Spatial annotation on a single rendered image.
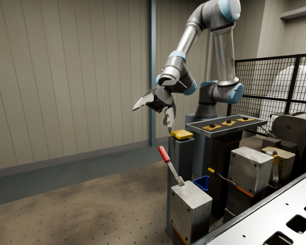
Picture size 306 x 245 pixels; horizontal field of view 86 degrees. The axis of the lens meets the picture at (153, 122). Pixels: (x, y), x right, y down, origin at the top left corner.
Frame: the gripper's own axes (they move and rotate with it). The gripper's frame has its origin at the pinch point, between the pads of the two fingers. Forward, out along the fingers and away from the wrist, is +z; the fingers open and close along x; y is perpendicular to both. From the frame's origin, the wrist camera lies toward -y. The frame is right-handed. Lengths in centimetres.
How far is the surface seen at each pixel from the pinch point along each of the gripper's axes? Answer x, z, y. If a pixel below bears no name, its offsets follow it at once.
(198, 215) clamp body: -15.9, 21.0, -11.3
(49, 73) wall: 96, -88, 203
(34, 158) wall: 54, 18, 264
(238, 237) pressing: -24.1, 22.4, -16.3
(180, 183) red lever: -12.5, 14.7, -5.6
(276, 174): -44.7, -1.4, -13.4
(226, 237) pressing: -21.7, 23.3, -14.9
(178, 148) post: -12.7, 3.1, 0.6
